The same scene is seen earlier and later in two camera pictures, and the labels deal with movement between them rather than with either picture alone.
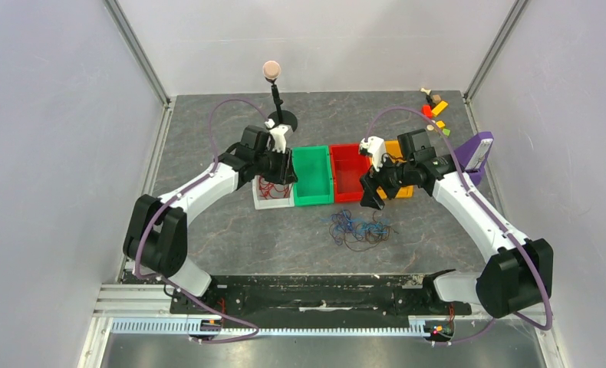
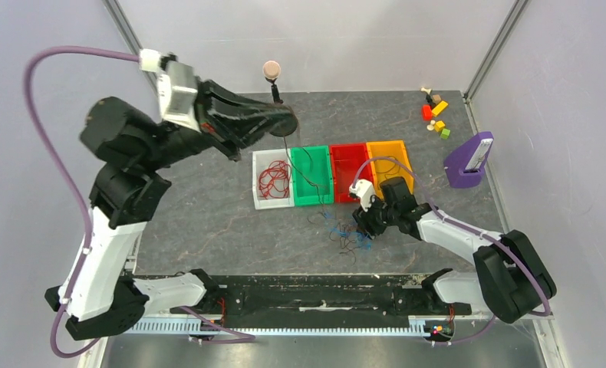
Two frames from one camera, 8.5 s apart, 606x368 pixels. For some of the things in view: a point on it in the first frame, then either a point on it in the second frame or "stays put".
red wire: [269, 191] stays put
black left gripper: [285, 174] -> [221, 114]
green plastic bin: [312, 169] stays put
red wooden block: [427, 110] stays put
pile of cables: [356, 235] -> [340, 239]
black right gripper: [378, 180] -> [373, 218]
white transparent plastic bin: [268, 195] stays put
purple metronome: [472, 154] stays put
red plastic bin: [348, 165] stays put
